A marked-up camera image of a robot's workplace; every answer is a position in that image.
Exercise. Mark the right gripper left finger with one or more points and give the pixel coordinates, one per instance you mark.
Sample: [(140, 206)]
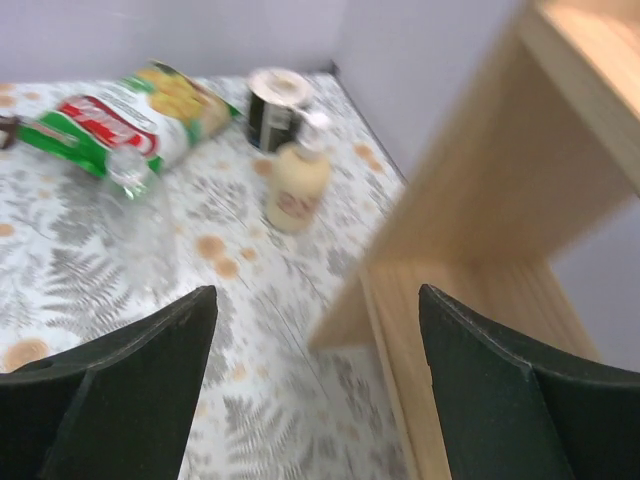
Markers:
[(118, 407)]

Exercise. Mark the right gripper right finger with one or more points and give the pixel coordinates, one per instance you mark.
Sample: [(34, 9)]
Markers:
[(512, 407)]

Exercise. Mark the clear plastic bottle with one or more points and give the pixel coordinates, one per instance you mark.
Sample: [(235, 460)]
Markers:
[(136, 213)]

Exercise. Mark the beige pump soap bottle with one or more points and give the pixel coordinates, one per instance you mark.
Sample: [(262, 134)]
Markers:
[(300, 175)]

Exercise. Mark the floral patterned table mat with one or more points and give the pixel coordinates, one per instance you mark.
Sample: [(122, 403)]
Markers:
[(269, 407)]

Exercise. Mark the wooden two-tier shelf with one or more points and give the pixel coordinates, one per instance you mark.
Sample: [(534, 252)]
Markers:
[(542, 147)]

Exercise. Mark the green Chuba cassava chips bag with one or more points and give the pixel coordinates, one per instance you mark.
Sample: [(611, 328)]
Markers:
[(157, 110)]

